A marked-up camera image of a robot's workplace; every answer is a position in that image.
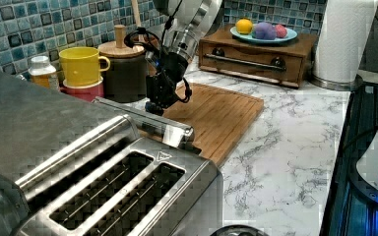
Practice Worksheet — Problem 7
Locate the wooden drawer box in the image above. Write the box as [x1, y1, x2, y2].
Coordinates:
[198, 25, 317, 89]

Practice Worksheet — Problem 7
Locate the yellow mug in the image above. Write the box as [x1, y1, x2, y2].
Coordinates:
[59, 47, 110, 87]

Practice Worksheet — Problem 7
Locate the light blue plate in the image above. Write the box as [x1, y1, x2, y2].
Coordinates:
[229, 27, 298, 44]

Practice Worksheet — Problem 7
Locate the glass oven door with handle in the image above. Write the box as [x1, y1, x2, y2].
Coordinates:
[93, 96, 195, 150]

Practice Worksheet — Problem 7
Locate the pink bowl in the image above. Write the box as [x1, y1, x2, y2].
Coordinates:
[61, 77, 104, 101]

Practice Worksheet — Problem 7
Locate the purple toy fruit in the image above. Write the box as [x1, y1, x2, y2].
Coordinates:
[254, 22, 277, 40]

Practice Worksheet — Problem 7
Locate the spice jar with white lid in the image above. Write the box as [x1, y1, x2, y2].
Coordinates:
[29, 56, 59, 90]

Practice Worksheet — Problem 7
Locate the yellow toy lemon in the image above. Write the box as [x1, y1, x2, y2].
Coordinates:
[235, 19, 253, 34]

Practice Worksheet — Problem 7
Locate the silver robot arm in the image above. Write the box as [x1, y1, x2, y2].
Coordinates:
[145, 0, 223, 115]

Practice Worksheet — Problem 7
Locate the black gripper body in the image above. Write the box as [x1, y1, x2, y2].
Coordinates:
[146, 52, 189, 109]

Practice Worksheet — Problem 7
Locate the pink toy fruit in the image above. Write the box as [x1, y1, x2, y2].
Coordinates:
[274, 25, 287, 38]

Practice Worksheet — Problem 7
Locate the black canister with wooden lid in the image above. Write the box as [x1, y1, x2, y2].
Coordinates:
[98, 25, 148, 103]

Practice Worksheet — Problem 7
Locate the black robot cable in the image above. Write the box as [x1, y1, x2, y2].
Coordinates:
[123, 0, 193, 104]

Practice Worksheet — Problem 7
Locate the white paper towel roll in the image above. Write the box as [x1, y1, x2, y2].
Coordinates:
[310, 0, 378, 91]

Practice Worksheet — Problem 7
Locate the bamboo cutting board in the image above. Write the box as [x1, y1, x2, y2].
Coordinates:
[163, 83, 264, 166]

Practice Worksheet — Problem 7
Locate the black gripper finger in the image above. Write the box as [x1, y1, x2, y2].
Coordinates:
[145, 101, 164, 116]

